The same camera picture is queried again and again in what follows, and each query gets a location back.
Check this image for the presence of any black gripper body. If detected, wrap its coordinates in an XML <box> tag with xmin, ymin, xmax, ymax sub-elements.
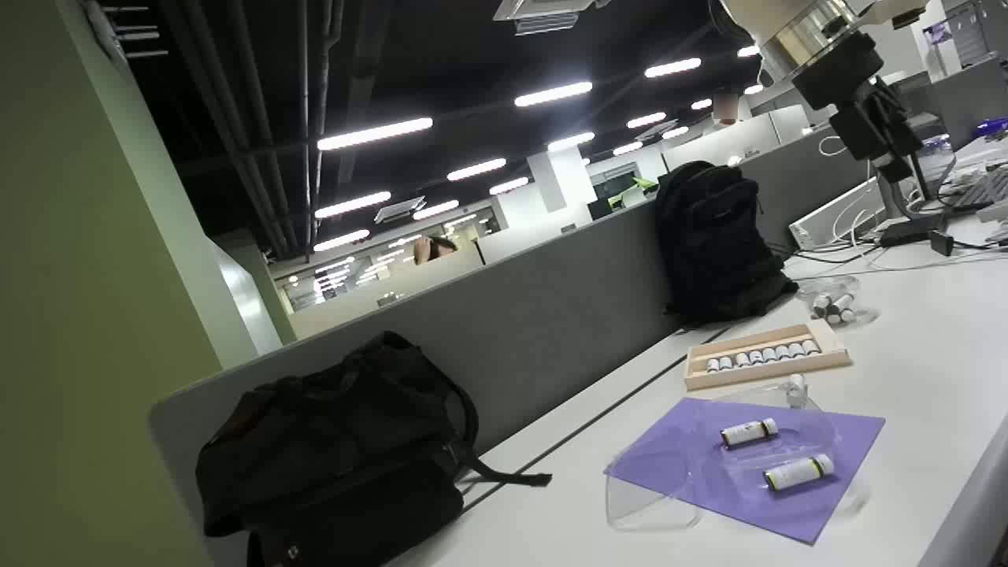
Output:
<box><xmin>789</xmin><ymin>31</ymin><xmax>887</xmax><ymax>114</ymax></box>

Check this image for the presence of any white cable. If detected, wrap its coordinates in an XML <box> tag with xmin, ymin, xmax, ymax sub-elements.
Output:
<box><xmin>794</xmin><ymin>243</ymin><xmax>890</xmax><ymax>267</ymax></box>

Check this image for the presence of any black power adapter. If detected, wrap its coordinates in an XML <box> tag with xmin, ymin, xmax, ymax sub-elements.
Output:
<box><xmin>876</xmin><ymin>211</ymin><xmax>957</xmax><ymax>257</ymax></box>

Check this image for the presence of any wooden tray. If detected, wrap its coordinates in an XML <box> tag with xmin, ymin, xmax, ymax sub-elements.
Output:
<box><xmin>681</xmin><ymin>317</ymin><xmax>856</xmax><ymax>392</ymax></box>

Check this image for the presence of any small white bottle black cap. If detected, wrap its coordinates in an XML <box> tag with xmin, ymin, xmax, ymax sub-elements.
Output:
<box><xmin>717</xmin><ymin>414</ymin><xmax>783</xmax><ymax>454</ymax></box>

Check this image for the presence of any large black backpack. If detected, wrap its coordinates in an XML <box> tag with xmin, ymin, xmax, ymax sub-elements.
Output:
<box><xmin>193</xmin><ymin>331</ymin><xmax>554</xmax><ymax>567</ymax></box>

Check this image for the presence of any dark haired seated person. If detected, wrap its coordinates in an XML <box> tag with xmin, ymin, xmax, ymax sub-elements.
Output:
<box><xmin>411</xmin><ymin>234</ymin><xmax>463</xmax><ymax>267</ymax></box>

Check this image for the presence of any clear bowl with small items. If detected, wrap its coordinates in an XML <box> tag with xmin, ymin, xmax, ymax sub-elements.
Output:
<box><xmin>801</xmin><ymin>271</ymin><xmax>883</xmax><ymax>331</ymax></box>

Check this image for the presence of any ceiling air vent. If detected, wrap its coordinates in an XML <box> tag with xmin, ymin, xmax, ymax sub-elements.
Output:
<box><xmin>490</xmin><ymin>0</ymin><xmax>613</xmax><ymax>39</ymax></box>

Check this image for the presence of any grey desk divider panel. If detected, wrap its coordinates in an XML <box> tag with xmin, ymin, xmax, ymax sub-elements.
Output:
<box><xmin>146</xmin><ymin>122</ymin><xmax>876</xmax><ymax>567</ymax></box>

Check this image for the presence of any white box device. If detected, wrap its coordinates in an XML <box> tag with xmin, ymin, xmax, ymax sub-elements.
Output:
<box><xmin>787</xmin><ymin>172</ymin><xmax>890</xmax><ymax>255</ymax></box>

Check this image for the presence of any long ceiling light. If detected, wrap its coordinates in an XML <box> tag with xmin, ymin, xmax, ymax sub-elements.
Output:
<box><xmin>510</xmin><ymin>79</ymin><xmax>597</xmax><ymax>109</ymax></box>
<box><xmin>311</xmin><ymin>227</ymin><xmax>374</xmax><ymax>257</ymax></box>
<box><xmin>311</xmin><ymin>190</ymin><xmax>394</xmax><ymax>222</ymax></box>
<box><xmin>444</xmin><ymin>155</ymin><xmax>510</xmax><ymax>186</ymax></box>
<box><xmin>641</xmin><ymin>52</ymin><xmax>704</xmax><ymax>80</ymax></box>
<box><xmin>315</xmin><ymin>114</ymin><xmax>439</xmax><ymax>155</ymax></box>
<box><xmin>625</xmin><ymin>106</ymin><xmax>672</xmax><ymax>131</ymax></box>
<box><xmin>544</xmin><ymin>129</ymin><xmax>597</xmax><ymax>155</ymax></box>

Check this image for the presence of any tall black backpack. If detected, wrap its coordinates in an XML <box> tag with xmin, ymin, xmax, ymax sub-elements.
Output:
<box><xmin>650</xmin><ymin>156</ymin><xmax>802</xmax><ymax>331</ymax></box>

